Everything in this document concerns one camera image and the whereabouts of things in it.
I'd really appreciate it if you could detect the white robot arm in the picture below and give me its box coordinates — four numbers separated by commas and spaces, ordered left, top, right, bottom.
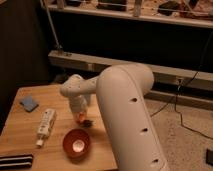
60, 63, 170, 171

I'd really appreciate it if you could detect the white tube bottle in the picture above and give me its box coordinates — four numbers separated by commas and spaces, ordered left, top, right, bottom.
36, 109, 57, 147

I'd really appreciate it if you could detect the red bowl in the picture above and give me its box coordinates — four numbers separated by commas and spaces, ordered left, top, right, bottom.
63, 129, 90, 159

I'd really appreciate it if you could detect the blue sponge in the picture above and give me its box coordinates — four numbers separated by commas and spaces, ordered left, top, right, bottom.
20, 96, 39, 112

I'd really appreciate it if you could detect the metal pole stand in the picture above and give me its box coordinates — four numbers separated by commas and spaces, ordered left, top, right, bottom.
43, 0, 65, 54

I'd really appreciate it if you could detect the black cable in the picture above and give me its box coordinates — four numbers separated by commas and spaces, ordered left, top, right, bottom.
149, 31, 213, 141

